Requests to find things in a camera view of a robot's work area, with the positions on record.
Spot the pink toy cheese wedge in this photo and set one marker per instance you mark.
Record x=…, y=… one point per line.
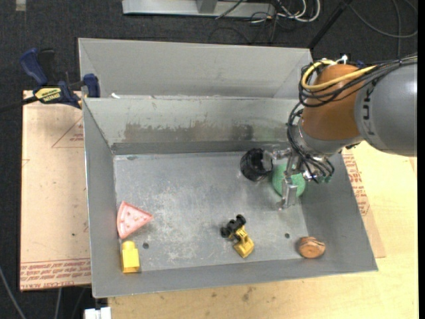
x=131, y=219

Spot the brown round wooden piece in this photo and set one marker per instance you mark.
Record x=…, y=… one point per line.
x=310, y=248

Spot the grey metal bin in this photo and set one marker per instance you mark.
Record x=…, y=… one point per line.
x=199, y=191

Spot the brown cardboard board, red print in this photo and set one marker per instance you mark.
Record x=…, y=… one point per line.
x=53, y=184

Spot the green ball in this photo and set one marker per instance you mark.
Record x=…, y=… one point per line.
x=278, y=181

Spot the yellow and black toy vehicle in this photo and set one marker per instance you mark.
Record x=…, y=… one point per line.
x=242, y=239

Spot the yellow toy brick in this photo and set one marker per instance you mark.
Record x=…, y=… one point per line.
x=130, y=256

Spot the black round cup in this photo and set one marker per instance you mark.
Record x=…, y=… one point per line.
x=252, y=166

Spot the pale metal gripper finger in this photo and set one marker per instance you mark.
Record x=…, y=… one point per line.
x=273, y=153
x=289, y=193

